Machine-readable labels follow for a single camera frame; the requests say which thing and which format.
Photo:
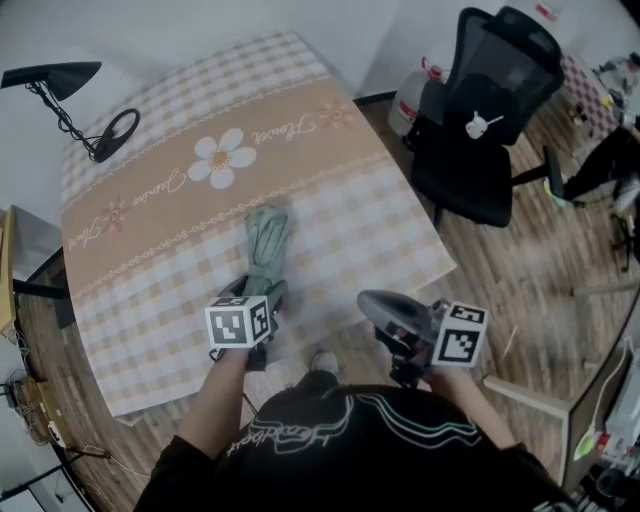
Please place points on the person's black printed shirt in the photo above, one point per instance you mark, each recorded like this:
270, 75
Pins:
360, 460

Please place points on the small white toy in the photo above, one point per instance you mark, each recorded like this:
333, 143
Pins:
477, 126

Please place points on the wooden board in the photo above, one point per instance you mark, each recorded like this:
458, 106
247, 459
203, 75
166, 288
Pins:
6, 270

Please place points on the clear water jug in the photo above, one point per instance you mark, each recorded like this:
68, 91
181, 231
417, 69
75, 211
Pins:
407, 102

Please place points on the person's grey shoe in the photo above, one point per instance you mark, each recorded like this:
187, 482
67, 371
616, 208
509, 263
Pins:
324, 361

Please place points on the black desk lamp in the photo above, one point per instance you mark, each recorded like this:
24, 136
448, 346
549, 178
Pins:
65, 77

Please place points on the person's right forearm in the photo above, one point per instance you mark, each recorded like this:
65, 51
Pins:
465, 405

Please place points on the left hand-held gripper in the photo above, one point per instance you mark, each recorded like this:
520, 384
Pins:
235, 325

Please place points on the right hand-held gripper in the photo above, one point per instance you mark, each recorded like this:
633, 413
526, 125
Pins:
425, 330

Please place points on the black mesh office chair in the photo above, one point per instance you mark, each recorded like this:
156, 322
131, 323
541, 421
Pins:
475, 165

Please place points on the person's left forearm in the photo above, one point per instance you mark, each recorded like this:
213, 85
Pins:
220, 400

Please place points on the pink checkered cloth table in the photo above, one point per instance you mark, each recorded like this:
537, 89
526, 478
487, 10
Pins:
590, 95

